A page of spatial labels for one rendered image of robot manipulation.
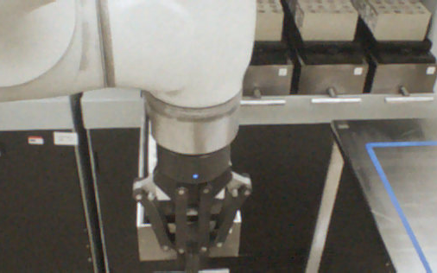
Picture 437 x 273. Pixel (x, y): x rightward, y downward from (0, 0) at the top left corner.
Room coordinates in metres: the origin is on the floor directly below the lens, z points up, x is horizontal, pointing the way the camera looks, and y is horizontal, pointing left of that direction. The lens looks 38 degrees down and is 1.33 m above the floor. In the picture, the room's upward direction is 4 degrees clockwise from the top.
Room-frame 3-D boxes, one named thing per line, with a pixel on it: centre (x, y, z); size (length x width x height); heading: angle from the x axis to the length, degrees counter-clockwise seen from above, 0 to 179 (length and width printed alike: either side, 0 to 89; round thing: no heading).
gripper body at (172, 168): (0.42, 0.04, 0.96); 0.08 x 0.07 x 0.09; 99
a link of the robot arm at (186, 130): (0.42, 0.04, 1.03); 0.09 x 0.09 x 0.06
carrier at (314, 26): (1.01, -0.18, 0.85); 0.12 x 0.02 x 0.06; 98
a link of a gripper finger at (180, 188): (0.42, 0.05, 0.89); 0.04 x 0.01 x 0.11; 9
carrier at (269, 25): (0.99, -0.03, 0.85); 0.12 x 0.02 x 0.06; 99
